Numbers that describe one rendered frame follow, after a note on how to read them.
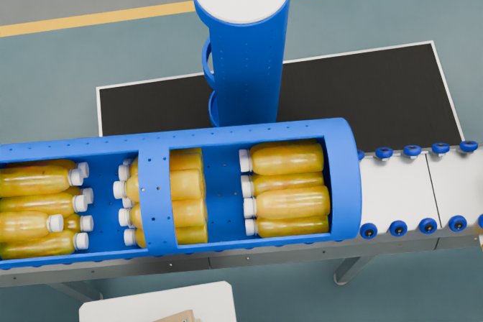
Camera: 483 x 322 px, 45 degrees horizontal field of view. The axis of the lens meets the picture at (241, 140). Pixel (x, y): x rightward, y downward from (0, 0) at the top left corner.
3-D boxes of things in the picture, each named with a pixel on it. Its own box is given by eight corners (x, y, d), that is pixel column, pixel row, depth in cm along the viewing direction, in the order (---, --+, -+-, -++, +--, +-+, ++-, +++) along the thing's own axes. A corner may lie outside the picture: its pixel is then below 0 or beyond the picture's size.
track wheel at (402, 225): (409, 223, 145) (407, 218, 147) (391, 224, 145) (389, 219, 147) (407, 237, 147) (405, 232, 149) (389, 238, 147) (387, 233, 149)
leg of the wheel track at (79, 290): (103, 305, 234) (56, 281, 176) (88, 307, 234) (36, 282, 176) (103, 290, 236) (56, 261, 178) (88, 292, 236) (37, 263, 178)
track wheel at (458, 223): (469, 218, 145) (466, 213, 147) (451, 219, 145) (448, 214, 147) (466, 232, 148) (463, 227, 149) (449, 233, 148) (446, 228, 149)
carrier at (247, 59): (261, 73, 256) (200, 95, 252) (269, -68, 175) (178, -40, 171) (287, 130, 246) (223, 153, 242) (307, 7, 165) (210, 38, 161)
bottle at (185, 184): (200, 170, 137) (124, 177, 136) (198, 164, 130) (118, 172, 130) (203, 200, 135) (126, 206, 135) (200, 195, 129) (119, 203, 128)
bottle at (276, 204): (324, 181, 138) (249, 187, 138) (330, 190, 132) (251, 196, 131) (325, 209, 140) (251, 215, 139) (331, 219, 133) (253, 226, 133)
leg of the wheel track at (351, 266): (348, 284, 236) (382, 253, 178) (334, 285, 236) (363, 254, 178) (346, 269, 239) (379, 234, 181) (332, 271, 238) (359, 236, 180)
